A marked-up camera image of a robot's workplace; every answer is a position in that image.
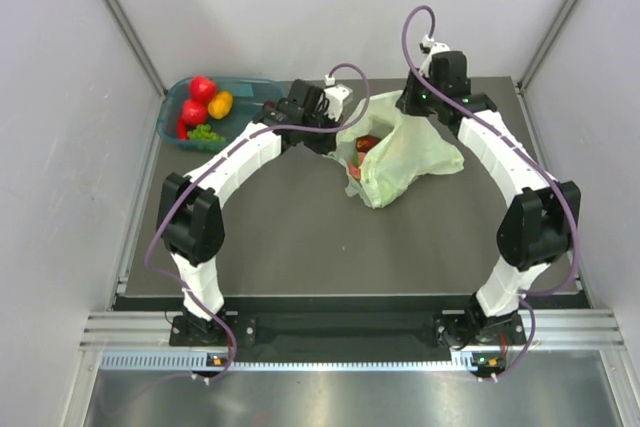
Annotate dark red fake fruit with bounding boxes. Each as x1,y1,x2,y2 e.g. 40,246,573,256
355,135,381,153

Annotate pink fake peach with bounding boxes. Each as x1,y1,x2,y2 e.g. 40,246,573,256
347,156,361,180

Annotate light green plastic bag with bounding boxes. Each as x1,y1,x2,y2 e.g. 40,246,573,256
328,90,464,209

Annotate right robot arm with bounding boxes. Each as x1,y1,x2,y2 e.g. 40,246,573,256
396,43,581,350

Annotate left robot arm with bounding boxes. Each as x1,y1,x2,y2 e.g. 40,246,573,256
157,80,352,346

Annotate orange fake fruit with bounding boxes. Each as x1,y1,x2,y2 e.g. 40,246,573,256
207,91,234,120

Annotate upper red fake apple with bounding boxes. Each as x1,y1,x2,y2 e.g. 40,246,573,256
189,75,218,105

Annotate green fake grapes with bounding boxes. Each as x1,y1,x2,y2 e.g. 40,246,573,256
187,124,226,142

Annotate red fake chili pepper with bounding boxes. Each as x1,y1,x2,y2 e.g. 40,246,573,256
175,119,188,141

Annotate teal plastic basket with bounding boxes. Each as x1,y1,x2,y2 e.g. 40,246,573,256
156,76,286,154

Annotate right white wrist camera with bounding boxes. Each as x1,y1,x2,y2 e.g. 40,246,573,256
419,35,450,77

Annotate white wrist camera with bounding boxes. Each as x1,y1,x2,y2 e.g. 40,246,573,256
324,74,353,122
419,35,450,77

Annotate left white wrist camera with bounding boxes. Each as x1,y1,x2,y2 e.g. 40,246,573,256
324,74,353,122

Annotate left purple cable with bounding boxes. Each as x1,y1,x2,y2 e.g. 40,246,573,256
144,63,371,381

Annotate purple cable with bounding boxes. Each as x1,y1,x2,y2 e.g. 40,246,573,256
402,5,581,381
144,63,371,381

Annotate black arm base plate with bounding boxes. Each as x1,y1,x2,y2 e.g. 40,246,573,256
168,310,526,348

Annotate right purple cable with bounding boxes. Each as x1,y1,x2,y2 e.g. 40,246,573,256
402,5,581,381

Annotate aluminium frame rail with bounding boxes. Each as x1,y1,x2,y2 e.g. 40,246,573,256
80,312,172,349

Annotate grey slotted cable duct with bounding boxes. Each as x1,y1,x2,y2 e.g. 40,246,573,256
100,351,502,372

